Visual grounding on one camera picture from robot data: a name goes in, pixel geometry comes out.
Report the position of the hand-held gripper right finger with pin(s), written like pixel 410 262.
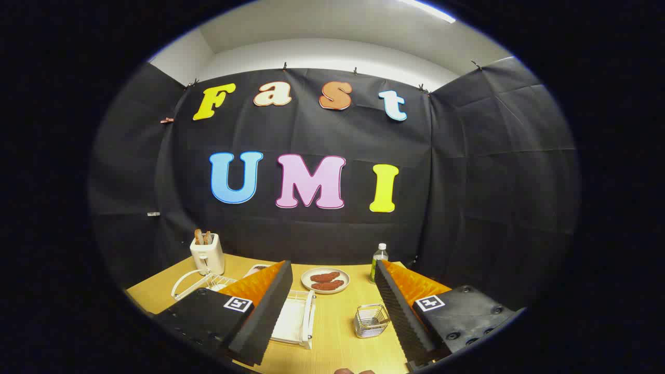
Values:
pixel 397 317

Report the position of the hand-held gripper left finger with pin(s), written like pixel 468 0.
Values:
pixel 270 311

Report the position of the white plate with sausages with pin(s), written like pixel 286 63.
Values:
pixel 343 276

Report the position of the white divided snack tray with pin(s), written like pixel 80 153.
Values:
pixel 257 269

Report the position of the green label drink bottle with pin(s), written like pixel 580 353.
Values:
pixel 379 259

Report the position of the brown sausage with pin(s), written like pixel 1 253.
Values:
pixel 328 285
pixel 324 277

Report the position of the white toaster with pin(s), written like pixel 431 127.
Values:
pixel 208 257

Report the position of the toasted bread slice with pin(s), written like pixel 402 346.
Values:
pixel 198 237
pixel 208 238

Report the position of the black backdrop cloth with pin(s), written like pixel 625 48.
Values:
pixel 467 182

